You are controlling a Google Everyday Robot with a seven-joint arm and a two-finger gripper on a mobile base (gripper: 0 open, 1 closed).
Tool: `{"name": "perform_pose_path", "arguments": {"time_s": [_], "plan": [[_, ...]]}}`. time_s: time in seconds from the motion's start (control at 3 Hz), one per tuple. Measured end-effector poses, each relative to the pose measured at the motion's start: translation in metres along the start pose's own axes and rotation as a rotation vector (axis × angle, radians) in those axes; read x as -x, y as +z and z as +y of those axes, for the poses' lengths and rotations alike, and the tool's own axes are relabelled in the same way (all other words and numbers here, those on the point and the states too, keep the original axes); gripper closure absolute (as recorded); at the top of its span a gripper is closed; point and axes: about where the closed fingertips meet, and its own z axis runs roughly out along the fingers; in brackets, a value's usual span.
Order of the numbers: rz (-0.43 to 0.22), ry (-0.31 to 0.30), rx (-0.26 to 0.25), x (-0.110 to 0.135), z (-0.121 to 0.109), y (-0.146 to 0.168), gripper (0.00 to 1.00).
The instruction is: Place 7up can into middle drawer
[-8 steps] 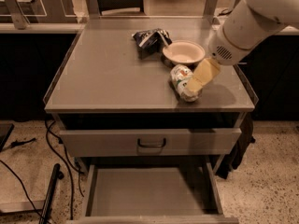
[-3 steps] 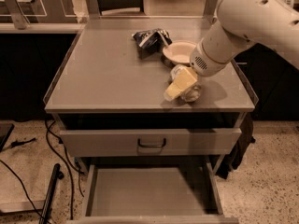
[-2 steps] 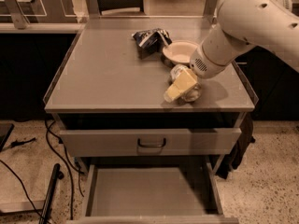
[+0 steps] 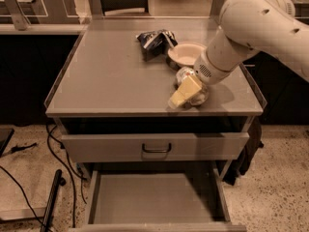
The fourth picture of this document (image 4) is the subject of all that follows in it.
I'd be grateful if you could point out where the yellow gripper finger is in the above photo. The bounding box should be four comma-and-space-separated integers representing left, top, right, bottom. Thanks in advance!
168, 75, 202, 109

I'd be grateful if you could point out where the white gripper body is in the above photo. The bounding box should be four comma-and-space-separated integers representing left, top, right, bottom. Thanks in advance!
193, 50, 240, 85

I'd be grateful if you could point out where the green white 7up can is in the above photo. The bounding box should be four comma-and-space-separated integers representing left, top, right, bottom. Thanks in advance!
176, 67, 209, 106

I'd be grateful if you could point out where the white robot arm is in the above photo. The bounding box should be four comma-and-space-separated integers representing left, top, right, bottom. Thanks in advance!
168, 0, 309, 108

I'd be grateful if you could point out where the grey top drawer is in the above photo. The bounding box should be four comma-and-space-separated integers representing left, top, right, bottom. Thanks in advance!
62, 132, 249, 162

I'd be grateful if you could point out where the grey drawer cabinet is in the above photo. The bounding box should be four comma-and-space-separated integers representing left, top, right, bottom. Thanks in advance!
43, 16, 268, 232

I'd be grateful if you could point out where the grey open middle drawer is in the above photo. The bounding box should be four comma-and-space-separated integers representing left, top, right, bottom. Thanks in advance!
70, 161, 247, 232

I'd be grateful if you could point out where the white bowl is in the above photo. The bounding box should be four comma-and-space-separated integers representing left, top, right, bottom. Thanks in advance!
168, 42, 206, 67

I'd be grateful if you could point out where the crumpled blue chip bag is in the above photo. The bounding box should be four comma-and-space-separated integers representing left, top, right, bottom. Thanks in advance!
136, 29, 178, 51

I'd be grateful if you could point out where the black bar on floor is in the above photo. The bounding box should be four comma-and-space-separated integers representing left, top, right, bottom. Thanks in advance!
40, 169, 66, 232

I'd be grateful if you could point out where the black drawer handle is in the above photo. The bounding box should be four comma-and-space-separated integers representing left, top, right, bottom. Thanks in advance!
142, 143, 172, 154

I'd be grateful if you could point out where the black thin floor cable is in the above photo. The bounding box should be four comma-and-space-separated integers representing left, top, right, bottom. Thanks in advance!
0, 164, 54, 232

